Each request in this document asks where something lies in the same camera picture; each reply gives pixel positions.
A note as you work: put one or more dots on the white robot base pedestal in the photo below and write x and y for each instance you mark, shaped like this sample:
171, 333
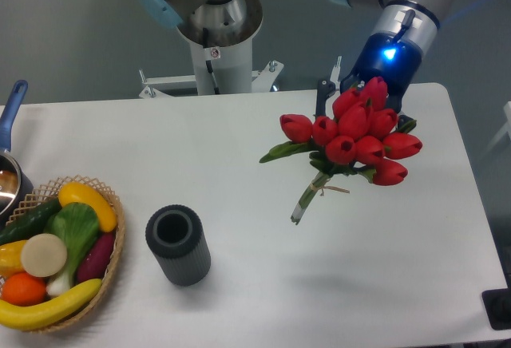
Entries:
220, 39

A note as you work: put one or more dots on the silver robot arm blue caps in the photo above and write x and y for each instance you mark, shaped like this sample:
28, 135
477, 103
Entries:
414, 21

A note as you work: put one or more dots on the beige round disc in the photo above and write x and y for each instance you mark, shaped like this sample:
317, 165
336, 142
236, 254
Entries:
43, 255

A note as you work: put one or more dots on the black device at edge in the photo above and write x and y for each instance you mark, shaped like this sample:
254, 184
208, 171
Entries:
497, 307

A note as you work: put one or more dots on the orange fruit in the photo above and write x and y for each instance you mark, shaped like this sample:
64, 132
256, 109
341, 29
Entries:
23, 289

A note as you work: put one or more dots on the white chair part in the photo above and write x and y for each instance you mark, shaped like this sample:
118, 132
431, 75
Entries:
502, 137

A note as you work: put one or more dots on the woven wicker basket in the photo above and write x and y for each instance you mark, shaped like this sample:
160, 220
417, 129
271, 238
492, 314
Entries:
49, 191

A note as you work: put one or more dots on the yellow bell pepper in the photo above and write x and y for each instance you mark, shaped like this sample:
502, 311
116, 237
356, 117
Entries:
10, 258

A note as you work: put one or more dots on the green bok choy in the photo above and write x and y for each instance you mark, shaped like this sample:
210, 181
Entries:
77, 226

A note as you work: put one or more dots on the yellow banana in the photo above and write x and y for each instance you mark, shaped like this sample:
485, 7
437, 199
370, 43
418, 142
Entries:
45, 314

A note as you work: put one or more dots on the red tulip bouquet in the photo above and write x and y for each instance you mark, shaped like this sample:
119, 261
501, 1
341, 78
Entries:
358, 139

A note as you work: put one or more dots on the purple sweet potato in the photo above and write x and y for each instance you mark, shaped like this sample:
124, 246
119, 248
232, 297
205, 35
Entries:
96, 261

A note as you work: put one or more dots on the blue handled saucepan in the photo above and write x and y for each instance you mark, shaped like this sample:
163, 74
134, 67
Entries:
15, 185

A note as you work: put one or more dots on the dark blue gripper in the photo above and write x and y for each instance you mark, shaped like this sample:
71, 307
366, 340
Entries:
395, 62

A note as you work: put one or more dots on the dark grey ribbed vase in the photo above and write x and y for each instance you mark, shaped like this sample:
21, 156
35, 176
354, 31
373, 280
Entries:
175, 236

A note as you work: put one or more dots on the green cucumber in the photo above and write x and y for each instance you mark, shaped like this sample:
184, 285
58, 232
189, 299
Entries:
31, 223

